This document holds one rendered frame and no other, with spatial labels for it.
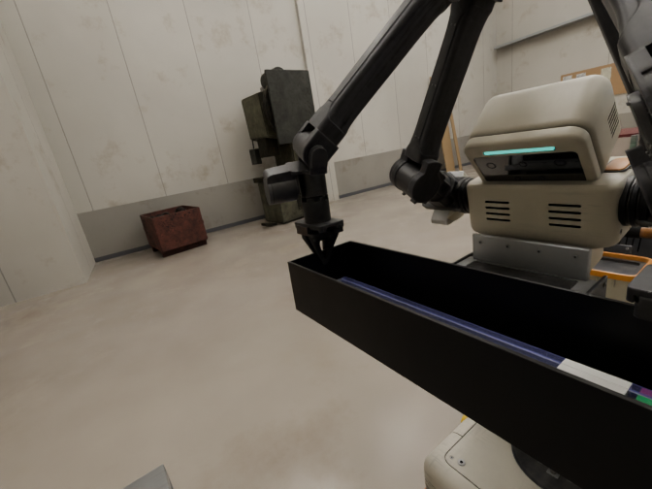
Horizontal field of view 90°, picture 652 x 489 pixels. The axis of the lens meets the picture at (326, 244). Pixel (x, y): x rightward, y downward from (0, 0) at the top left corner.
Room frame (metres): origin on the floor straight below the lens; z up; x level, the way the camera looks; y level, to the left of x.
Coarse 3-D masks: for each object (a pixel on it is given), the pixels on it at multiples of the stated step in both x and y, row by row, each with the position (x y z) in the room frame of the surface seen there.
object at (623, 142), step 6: (624, 132) 3.88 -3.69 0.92; (630, 132) 3.78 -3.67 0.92; (636, 132) 3.67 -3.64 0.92; (618, 138) 3.73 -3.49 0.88; (624, 138) 3.68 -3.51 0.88; (630, 138) 3.64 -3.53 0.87; (618, 144) 3.72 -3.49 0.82; (624, 144) 3.68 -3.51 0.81; (618, 150) 3.72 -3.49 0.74; (624, 150) 3.67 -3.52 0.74
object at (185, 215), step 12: (144, 216) 5.58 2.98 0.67; (156, 216) 5.37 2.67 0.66; (168, 216) 5.29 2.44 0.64; (180, 216) 5.41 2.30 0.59; (192, 216) 5.52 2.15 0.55; (144, 228) 5.84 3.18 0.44; (156, 228) 5.16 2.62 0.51; (168, 228) 5.26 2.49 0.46; (180, 228) 5.37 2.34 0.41; (192, 228) 5.48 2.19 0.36; (204, 228) 5.60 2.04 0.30; (156, 240) 5.26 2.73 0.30; (168, 240) 5.23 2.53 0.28; (180, 240) 5.34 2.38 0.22; (192, 240) 5.45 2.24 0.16; (204, 240) 5.58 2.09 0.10; (168, 252) 5.28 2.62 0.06
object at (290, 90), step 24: (264, 72) 6.02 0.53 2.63; (288, 72) 6.28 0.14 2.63; (264, 96) 6.06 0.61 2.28; (288, 96) 6.22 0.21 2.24; (264, 120) 6.24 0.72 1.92; (288, 120) 6.16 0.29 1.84; (264, 144) 6.43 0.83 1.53; (288, 144) 6.58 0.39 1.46; (264, 192) 6.54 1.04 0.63; (288, 216) 6.28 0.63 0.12
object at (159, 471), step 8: (152, 472) 0.50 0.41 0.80; (160, 472) 0.49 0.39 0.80; (136, 480) 0.48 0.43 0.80; (144, 480) 0.48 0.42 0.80; (152, 480) 0.48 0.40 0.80; (160, 480) 0.47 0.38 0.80; (168, 480) 0.48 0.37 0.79; (128, 488) 0.47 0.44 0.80; (136, 488) 0.47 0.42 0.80; (144, 488) 0.46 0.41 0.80; (152, 488) 0.46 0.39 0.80; (160, 488) 0.46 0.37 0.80; (168, 488) 0.46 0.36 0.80
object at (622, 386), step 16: (368, 288) 0.60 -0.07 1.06; (400, 304) 0.51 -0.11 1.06; (416, 304) 0.50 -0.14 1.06; (448, 320) 0.44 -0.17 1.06; (464, 320) 0.43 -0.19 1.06; (480, 336) 0.39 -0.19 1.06; (496, 336) 0.38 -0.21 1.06; (528, 352) 0.34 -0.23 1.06; (544, 352) 0.34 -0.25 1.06; (560, 368) 0.31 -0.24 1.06; (576, 368) 0.30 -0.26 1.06; (592, 368) 0.30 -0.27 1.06; (608, 384) 0.27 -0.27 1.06; (624, 384) 0.27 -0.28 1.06; (640, 400) 0.25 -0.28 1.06
